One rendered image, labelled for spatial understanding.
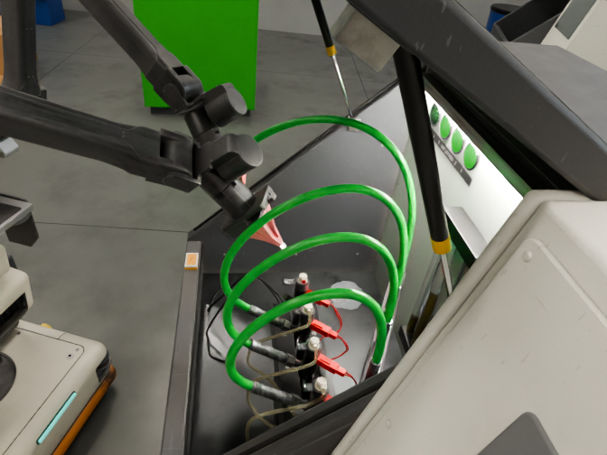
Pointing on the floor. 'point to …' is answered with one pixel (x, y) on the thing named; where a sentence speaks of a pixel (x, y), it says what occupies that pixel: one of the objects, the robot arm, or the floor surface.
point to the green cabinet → (205, 42)
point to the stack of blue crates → (49, 12)
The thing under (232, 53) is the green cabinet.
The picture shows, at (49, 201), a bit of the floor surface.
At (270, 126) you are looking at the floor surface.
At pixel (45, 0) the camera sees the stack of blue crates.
